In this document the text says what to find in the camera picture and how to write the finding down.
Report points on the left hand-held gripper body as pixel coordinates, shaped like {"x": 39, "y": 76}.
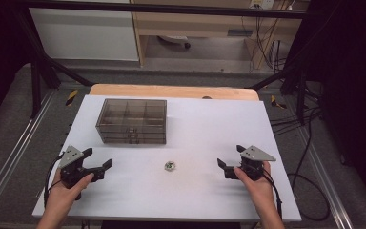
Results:
{"x": 71, "y": 156}

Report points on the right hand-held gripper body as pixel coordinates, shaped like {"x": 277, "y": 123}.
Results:
{"x": 254, "y": 154}

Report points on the smoky transparent drawer box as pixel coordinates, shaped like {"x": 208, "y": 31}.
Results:
{"x": 133, "y": 117}

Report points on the person's right hand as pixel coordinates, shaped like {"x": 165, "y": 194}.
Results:
{"x": 257, "y": 189}

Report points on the person's left hand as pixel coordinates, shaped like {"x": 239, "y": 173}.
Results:
{"x": 63, "y": 194}

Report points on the wooden table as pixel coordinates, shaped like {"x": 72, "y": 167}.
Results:
{"x": 171, "y": 91}

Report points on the white cabinet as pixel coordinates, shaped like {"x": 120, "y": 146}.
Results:
{"x": 85, "y": 35}

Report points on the chair base with caster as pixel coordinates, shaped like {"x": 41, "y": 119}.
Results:
{"x": 175, "y": 39}

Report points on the wooden desk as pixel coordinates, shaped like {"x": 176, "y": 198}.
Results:
{"x": 203, "y": 24}

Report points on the white power strip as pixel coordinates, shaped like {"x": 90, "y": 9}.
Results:
{"x": 262, "y": 4}

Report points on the aluminium floor rail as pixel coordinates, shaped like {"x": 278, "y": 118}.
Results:
{"x": 16, "y": 156}
{"x": 325, "y": 181}

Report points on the black metal frame strut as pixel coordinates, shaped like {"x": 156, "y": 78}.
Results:
{"x": 44, "y": 66}
{"x": 294, "y": 82}

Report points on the black horizontal frame bar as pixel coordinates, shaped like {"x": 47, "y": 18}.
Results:
{"x": 171, "y": 9}

